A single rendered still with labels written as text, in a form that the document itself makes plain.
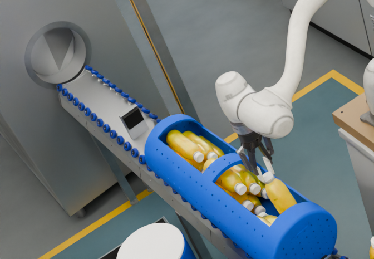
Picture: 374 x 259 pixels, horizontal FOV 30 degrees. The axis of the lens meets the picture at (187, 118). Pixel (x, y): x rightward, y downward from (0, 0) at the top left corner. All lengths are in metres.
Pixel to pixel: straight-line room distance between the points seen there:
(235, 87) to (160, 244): 0.83
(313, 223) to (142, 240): 0.73
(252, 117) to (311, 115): 2.55
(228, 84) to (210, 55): 3.36
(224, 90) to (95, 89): 1.86
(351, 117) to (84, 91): 1.66
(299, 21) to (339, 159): 2.13
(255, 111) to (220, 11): 3.97
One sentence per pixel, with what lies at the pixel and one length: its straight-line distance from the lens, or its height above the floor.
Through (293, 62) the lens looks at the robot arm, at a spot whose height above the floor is 1.71.
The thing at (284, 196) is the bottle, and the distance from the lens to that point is 2.42.
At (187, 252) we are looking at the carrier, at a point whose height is 1.00.
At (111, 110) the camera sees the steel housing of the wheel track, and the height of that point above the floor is 0.93.
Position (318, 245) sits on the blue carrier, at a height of 1.07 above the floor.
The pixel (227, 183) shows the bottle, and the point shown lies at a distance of 2.58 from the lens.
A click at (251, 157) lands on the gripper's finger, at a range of 2.34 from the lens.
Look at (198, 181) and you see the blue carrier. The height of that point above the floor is 1.20.
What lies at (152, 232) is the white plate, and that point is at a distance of 2.76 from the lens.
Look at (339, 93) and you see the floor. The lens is 4.69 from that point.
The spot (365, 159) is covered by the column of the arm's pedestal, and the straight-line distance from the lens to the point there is 2.89.
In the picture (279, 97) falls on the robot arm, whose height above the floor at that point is 1.68.
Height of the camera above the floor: 2.93
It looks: 36 degrees down
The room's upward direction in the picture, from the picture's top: 25 degrees counter-clockwise
